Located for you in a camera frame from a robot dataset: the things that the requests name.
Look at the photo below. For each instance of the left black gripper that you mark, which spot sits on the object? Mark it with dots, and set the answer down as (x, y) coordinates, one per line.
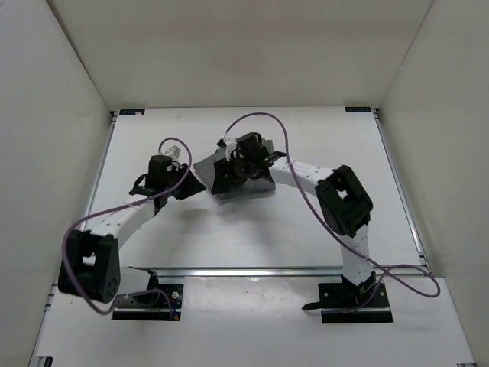
(193, 186)

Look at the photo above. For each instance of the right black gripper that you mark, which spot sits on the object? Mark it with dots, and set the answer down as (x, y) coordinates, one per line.
(225, 177)

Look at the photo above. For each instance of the grey pleated skirt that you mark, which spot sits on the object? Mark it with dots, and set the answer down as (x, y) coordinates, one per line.
(220, 177)

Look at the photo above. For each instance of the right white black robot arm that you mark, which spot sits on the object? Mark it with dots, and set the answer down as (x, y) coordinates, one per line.
(345, 212)

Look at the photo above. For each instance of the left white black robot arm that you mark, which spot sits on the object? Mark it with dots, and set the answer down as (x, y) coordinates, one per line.
(91, 257)

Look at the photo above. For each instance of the left blue corner label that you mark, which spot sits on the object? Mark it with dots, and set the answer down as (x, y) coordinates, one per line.
(131, 111)

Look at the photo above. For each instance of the blue corner label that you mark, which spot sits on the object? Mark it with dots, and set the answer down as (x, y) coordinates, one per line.
(131, 111)
(358, 109)

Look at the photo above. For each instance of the right blue corner label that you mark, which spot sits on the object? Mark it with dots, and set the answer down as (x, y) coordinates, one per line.
(358, 109)

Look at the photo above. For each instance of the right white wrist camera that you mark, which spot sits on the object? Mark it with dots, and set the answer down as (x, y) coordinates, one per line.
(229, 146)

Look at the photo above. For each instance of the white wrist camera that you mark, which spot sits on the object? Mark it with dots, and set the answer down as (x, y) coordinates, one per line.
(229, 146)
(173, 152)

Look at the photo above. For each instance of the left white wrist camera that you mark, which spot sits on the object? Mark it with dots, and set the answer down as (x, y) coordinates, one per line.
(173, 152)

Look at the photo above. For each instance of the silver aluminium front rail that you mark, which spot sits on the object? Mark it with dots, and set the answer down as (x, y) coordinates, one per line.
(289, 272)

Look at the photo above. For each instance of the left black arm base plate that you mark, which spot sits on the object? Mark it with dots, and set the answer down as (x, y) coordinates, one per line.
(164, 305)

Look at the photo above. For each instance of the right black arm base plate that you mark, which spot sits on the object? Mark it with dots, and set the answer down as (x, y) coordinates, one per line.
(338, 307)

